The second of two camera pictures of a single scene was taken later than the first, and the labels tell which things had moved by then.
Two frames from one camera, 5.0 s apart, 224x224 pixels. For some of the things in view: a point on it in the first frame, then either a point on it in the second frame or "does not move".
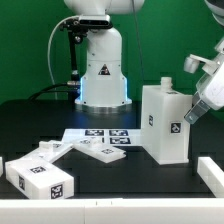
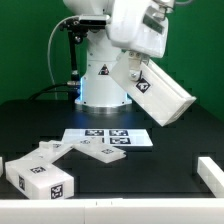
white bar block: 101,152 does not move
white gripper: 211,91 → 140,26
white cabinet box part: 40,180 does not move
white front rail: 113,211 does not move
